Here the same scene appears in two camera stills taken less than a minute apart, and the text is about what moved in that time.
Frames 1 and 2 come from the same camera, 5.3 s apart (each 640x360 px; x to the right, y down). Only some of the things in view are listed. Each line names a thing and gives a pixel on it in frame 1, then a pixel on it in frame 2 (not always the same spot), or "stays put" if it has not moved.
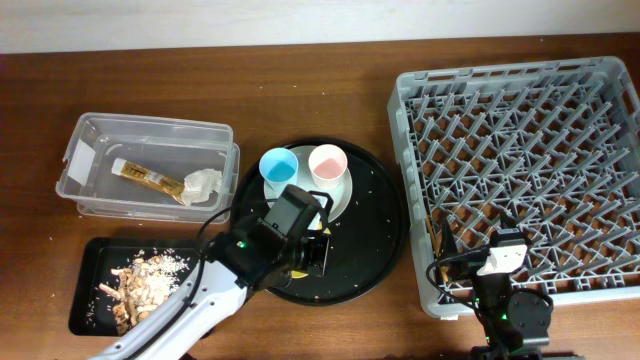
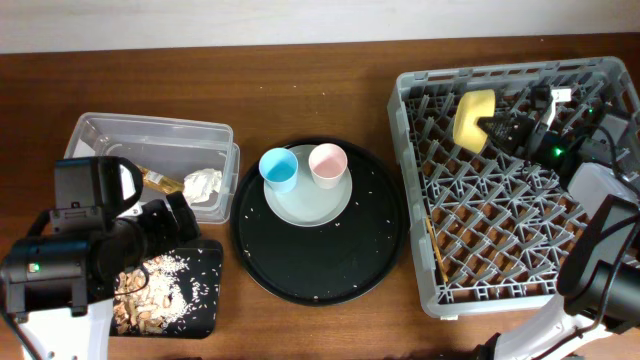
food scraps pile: [140, 286] stays put
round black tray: [368, 238] stays put
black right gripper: [470, 262] to [522, 131]
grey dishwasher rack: [548, 148] stays put
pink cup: [327, 165] stays put
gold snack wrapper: [149, 178] stays put
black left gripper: [320, 265] to [158, 213]
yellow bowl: [298, 274] to [473, 106]
